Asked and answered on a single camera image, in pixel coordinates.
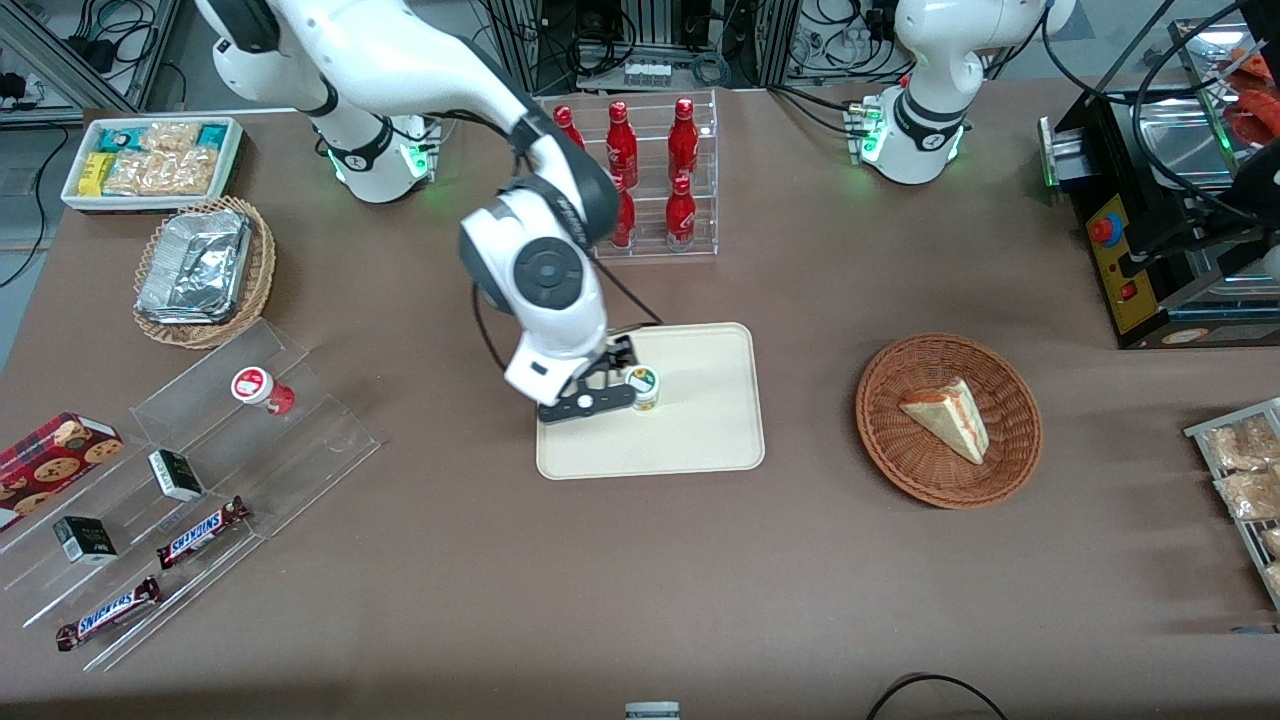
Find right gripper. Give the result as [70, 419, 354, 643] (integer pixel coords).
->
[503, 325, 640, 407]

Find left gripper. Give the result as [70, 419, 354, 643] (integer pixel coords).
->
[1195, 150, 1280, 283]

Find beige plastic tray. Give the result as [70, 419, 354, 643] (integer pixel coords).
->
[536, 322, 766, 481]

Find red gum bottle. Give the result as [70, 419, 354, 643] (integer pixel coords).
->
[231, 367, 296, 416]

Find clear acrylic bottle rack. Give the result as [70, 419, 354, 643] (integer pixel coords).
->
[538, 88, 719, 263]

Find black machine with red button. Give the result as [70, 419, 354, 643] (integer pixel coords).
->
[1040, 15, 1280, 351]

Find clear bag of pastry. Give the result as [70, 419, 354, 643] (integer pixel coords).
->
[1213, 468, 1280, 521]
[1203, 415, 1280, 473]

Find round brown wicker basket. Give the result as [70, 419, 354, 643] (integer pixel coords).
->
[855, 332, 1044, 510]

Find clear acrylic stepped display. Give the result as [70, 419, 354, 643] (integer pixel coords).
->
[0, 318, 381, 673]

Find wrapped triangle sandwich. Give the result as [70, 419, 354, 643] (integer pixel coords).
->
[898, 377, 991, 466]

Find oval wicker basket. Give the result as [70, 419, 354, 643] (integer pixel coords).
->
[133, 196, 277, 350]

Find silver foil container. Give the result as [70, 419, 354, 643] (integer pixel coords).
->
[135, 210, 253, 326]

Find white snack bin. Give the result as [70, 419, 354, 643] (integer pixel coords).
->
[60, 116, 244, 215]

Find Snickers bar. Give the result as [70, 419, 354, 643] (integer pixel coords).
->
[55, 576, 162, 653]
[155, 496, 251, 571]

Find small black box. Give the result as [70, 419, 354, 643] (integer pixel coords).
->
[148, 449, 205, 503]
[53, 516, 119, 566]

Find clear bag of crackers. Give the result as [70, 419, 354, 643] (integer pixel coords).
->
[140, 120, 201, 153]
[102, 148, 221, 197]

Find red plaid cookie box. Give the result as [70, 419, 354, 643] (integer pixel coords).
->
[0, 412, 125, 531]

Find grey wire rack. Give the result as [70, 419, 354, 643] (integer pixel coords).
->
[1184, 398, 1280, 611]

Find black cable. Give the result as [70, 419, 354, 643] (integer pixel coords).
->
[865, 674, 1011, 720]

